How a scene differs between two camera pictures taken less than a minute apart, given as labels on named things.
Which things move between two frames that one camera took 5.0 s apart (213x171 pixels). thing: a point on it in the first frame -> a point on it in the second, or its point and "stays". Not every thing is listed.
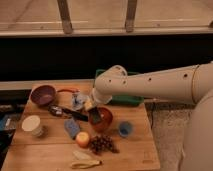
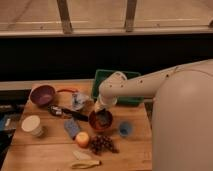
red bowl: x=106 y=119 stays
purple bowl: x=43 y=95 stays
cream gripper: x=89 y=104 -> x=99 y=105
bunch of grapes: x=101 y=143 stays
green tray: x=123 y=99 stays
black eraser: x=95 y=115 -> x=102 y=117
